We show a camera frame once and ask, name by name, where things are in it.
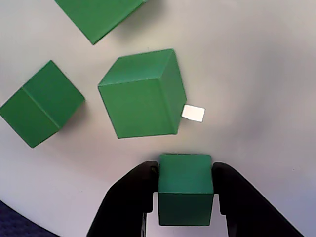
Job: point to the white round plate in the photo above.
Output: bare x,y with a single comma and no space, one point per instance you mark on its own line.
247,74

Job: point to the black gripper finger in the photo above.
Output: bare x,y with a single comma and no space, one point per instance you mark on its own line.
247,217
128,197

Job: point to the green cube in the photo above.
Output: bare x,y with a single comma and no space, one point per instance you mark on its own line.
185,187
140,103
42,106
98,17

